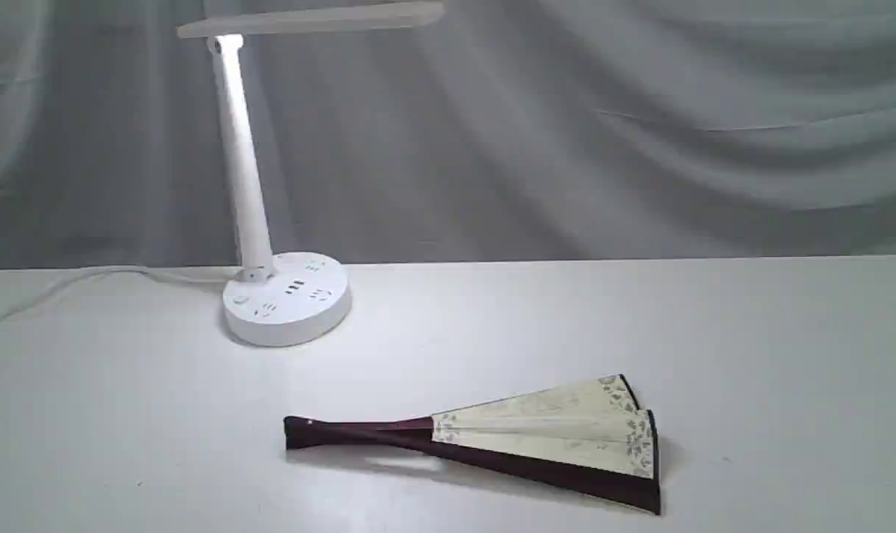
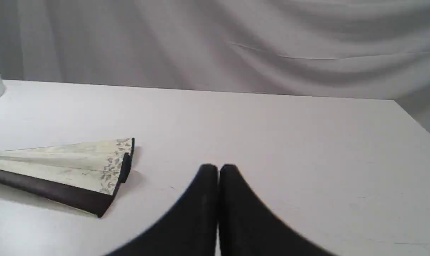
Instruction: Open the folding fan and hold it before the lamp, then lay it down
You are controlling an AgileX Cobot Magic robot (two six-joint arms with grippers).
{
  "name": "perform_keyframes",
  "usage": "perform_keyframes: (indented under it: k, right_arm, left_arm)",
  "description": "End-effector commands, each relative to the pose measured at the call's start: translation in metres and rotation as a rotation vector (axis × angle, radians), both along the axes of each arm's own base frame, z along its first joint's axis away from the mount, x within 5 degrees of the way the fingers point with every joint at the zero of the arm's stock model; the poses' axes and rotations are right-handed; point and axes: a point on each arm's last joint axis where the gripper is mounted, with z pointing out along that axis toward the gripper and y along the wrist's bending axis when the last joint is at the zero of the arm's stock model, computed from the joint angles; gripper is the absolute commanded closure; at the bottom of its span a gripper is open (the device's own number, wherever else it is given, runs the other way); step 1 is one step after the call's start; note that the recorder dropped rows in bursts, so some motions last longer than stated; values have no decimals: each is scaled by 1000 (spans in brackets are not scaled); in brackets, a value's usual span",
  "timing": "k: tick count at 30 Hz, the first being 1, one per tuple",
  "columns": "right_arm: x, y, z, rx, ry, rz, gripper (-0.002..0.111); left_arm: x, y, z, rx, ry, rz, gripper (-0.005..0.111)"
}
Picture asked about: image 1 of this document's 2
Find folding paper fan dark ribs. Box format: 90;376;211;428
283;374;663;515

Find white desk lamp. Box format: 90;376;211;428
176;1;445;347

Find grey backdrop curtain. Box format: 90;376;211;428
0;1;896;269

